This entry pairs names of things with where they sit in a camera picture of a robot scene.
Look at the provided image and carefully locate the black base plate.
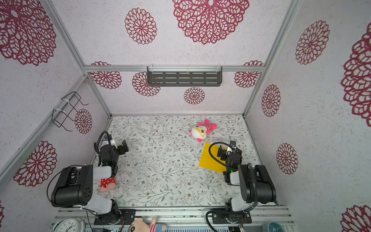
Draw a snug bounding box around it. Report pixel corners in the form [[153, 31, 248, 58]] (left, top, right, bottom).
[[212, 208, 252, 224], [94, 209, 136, 225]]

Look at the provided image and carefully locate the pink white plush toy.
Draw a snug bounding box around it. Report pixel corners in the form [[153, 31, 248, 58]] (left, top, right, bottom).
[[189, 119, 217, 142]]

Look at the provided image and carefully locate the yellow square paper sheet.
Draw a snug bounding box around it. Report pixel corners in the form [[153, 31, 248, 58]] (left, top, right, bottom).
[[199, 143, 226, 174]]

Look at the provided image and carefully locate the white analog alarm clock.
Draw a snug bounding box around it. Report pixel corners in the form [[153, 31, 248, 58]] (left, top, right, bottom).
[[52, 218, 85, 232]]

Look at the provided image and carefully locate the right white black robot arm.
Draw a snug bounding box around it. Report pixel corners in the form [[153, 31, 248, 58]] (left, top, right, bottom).
[[217, 145, 276, 212]]

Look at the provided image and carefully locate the teal round clock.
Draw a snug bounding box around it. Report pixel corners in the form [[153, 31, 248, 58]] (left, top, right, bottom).
[[261, 222, 285, 232]]

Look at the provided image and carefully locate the black wire wall rack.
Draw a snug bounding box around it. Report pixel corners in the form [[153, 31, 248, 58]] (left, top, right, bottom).
[[51, 91, 88, 132]]

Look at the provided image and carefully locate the dark grey wall shelf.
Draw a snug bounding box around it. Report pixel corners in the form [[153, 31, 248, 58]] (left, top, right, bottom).
[[146, 66, 222, 87]]

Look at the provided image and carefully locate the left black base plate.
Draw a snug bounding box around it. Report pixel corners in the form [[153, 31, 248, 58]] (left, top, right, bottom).
[[94, 209, 136, 225]]

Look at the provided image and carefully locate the pig plush striped shirt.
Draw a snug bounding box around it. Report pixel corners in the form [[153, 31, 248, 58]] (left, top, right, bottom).
[[128, 217, 167, 232]]

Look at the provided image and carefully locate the pink doll red dotted dress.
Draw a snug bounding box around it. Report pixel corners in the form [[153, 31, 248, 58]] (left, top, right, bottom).
[[98, 177, 117, 193]]

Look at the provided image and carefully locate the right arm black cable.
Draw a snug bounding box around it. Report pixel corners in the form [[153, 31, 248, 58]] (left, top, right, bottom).
[[205, 141, 259, 232]]

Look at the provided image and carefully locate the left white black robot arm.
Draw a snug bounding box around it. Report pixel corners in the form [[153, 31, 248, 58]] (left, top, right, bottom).
[[48, 139, 128, 225]]

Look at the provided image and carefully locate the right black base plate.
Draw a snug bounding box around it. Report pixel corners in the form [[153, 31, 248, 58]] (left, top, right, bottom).
[[212, 208, 252, 224]]

